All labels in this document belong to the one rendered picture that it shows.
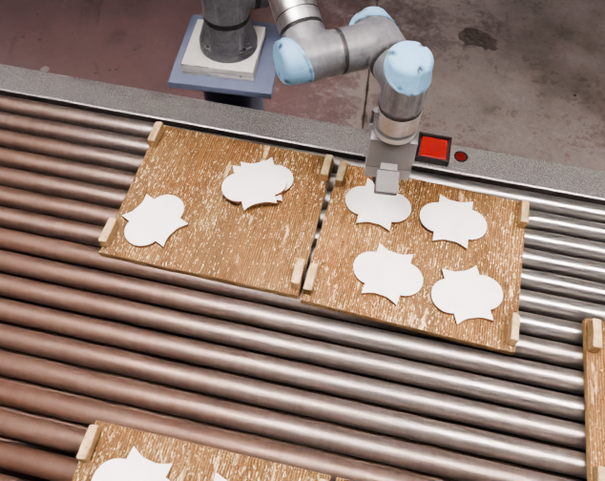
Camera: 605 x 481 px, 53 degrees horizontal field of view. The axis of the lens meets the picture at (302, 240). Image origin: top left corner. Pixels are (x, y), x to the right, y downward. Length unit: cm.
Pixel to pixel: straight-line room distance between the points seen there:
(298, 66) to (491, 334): 60
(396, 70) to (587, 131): 207
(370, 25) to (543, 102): 202
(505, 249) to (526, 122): 165
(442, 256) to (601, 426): 41
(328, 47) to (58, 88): 81
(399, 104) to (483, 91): 198
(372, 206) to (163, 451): 62
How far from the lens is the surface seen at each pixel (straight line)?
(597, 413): 121
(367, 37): 104
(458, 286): 121
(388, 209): 127
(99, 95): 157
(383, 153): 110
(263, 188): 128
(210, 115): 147
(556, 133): 291
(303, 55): 100
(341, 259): 121
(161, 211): 128
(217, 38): 160
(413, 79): 97
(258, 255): 121
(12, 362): 124
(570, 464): 118
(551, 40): 335
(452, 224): 128
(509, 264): 128
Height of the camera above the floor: 198
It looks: 58 degrees down
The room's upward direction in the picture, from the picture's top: 2 degrees clockwise
